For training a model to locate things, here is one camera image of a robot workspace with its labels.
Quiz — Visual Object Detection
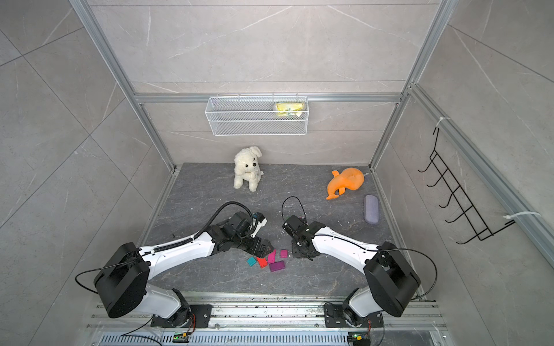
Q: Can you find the teal cube block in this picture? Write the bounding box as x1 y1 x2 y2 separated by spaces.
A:
247 257 257 267

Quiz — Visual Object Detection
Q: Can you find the red block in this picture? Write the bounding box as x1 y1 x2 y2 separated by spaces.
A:
257 258 268 268

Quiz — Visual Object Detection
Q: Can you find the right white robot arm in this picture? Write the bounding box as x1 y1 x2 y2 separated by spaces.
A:
283 218 421 327

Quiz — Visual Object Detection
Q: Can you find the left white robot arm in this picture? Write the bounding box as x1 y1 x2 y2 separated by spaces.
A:
94 207 274 327

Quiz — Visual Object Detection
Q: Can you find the purple block flat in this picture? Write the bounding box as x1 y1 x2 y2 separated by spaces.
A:
269 261 286 272

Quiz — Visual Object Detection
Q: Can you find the purple glasses case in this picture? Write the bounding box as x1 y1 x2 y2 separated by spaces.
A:
364 195 379 225

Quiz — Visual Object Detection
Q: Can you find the white plush dog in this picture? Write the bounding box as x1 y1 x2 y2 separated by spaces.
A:
234 146 263 193

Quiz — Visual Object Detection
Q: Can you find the orange toy watering can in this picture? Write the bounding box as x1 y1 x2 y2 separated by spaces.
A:
326 167 365 200

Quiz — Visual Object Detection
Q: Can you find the yellow packet in basket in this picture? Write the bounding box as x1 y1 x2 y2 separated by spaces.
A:
273 102 306 118

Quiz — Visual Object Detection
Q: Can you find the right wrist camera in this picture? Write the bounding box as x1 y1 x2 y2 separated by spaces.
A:
283 215 307 239

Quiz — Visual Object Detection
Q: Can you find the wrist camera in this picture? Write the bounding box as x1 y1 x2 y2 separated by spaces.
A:
283 215 307 239
226 212 267 239

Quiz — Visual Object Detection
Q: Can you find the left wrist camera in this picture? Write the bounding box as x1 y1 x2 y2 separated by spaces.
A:
226 212 267 239

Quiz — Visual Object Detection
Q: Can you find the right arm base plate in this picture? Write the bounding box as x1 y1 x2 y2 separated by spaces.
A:
323 302 384 328

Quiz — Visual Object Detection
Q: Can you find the aluminium mounting rail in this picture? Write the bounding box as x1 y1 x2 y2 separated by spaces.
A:
77 292 453 345

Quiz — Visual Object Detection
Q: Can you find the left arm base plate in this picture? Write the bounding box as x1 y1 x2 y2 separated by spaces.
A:
150 304 213 328

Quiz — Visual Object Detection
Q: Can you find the white wire mesh basket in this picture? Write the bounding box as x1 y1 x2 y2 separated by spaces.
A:
205 96 310 136

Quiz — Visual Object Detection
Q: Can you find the black wire hook rack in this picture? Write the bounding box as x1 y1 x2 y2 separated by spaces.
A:
418 128 516 245

